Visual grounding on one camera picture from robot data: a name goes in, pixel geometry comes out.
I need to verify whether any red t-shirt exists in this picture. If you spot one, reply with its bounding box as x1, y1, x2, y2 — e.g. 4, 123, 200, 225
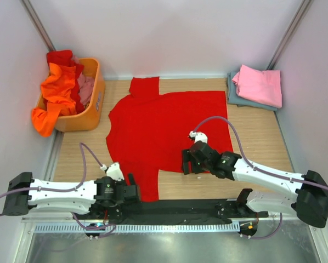
106, 77, 227, 202

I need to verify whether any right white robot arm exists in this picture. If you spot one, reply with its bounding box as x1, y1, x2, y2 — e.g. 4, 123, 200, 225
182, 141, 328, 228

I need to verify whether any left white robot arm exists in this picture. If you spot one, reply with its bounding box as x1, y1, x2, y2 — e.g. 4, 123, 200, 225
3, 172, 140, 219

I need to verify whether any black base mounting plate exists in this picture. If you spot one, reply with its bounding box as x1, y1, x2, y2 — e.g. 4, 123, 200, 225
108, 199, 268, 226

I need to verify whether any folded grey-blue t-shirt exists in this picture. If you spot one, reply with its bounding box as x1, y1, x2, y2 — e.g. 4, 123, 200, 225
227, 72, 278, 111

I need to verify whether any orange plastic laundry basket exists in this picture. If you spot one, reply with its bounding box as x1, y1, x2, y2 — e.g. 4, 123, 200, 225
36, 58, 105, 132

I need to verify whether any folded pink t-shirt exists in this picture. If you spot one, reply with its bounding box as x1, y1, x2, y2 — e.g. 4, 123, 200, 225
232, 65, 282, 108

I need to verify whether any dusty pink shirt in basket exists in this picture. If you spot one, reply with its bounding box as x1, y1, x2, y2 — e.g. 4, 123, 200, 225
72, 55, 95, 113

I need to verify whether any orange t-shirt in basket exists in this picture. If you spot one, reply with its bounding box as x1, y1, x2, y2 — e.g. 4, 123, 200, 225
31, 63, 77, 137

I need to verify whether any dark red shirt in basket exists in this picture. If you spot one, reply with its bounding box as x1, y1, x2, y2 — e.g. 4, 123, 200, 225
46, 50, 84, 114

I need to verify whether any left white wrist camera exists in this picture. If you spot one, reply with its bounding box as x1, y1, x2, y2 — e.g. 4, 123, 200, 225
100, 162, 125, 181

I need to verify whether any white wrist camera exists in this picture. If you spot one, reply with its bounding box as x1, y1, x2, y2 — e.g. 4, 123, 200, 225
100, 162, 125, 181
189, 131, 208, 143

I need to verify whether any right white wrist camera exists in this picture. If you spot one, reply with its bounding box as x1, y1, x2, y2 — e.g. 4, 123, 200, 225
189, 131, 208, 143

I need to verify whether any white slotted cable duct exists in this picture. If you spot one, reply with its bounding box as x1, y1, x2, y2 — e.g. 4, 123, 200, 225
34, 221, 240, 234

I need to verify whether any right aluminium frame post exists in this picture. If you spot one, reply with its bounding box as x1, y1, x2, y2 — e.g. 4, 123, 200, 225
266, 0, 314, 70

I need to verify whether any aluminium frame post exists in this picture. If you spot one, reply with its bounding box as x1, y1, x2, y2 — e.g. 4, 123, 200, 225
20, 0, 55, 52
266, 0, 314, 70

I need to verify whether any left aluminium frame post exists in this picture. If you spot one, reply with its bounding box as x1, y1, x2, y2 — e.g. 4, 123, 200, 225
20, 0, 55, 52

